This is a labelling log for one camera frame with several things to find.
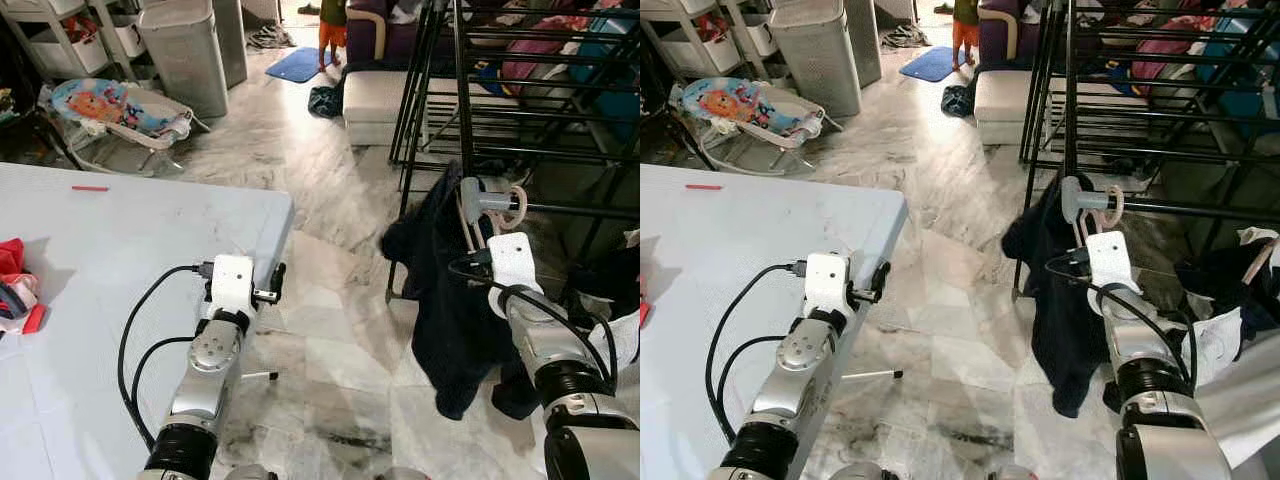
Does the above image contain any navy garment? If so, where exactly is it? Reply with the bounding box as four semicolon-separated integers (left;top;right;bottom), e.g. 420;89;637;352
565;245;641;326
1175;240;1280;336
380;163;541;421
1002;175;1111;419

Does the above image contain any pink plastic hanger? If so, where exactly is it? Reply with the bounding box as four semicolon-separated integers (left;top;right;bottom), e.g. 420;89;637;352
1240;235;1280;293
1070;185;1126;251
455;185;528;256

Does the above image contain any black metal drying rack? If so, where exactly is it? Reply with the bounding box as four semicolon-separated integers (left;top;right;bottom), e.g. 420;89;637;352
1012;0;1280;301
388;0;641;303

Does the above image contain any white ottoman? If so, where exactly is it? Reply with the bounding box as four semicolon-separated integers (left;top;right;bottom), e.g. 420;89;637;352
972;68;1071;147
341;70;446;148

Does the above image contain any dark blue floor cloth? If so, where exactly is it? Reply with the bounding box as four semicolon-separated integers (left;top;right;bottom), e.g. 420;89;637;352
307;85;346;120
940;84;976;119

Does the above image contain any blue floor mat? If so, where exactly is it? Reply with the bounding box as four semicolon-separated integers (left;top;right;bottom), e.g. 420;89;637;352
898;45;969;84
264;46;337;85

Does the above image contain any colourful baby bouncer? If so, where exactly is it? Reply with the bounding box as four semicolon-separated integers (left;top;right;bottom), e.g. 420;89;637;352
668;76;844;176
40;78;211;179

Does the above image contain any purple pink garment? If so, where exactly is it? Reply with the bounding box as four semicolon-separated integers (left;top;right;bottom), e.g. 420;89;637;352
1130;10;1216;81
500;10;601;81

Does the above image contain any purple sofa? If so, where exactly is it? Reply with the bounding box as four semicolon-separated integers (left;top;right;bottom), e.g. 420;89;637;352
978;0;1051;63
345;0;431;63

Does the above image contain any teal storage box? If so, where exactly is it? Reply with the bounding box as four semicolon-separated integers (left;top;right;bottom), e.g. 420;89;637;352
1200;30;1280;121
575;10;641;116

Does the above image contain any light grey laundry hamper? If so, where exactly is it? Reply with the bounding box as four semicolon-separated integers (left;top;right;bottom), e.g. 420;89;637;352
137;0;229;119

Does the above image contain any dark grey plastic bin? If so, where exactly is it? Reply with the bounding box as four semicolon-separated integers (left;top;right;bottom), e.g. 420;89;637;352
213;0;249;89
845;0;883;87

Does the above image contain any grey striped floor cloth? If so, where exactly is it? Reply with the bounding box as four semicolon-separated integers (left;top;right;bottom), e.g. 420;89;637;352
880;22;931;49
245;22;296;51

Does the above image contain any child in green shirt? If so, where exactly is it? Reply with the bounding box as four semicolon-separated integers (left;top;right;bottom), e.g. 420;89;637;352
318;0;350;73
951;0;983;71

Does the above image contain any white shelf unit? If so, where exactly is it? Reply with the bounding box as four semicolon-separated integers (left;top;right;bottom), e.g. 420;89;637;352
0;0;146;83
640;0;781;81

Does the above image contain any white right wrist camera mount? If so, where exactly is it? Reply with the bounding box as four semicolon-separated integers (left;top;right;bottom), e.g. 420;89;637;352
487;232;546;295
1085;230;1137;293

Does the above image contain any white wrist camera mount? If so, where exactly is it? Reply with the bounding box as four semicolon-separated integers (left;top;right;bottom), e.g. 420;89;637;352
1085;230;1137;293
208;255;257;323
805;252;853;319
487;232;546;295

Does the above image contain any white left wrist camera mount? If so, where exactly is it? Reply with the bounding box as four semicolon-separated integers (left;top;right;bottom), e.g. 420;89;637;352
208;255;257;323
805;252;853;319

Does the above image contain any black left camera cable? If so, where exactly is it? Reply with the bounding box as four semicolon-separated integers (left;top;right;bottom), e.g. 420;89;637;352
117;262;216;451
704;260;809;441

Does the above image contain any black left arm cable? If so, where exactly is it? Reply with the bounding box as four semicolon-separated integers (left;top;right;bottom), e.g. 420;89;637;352
720;334;787;403
130;336;196;421

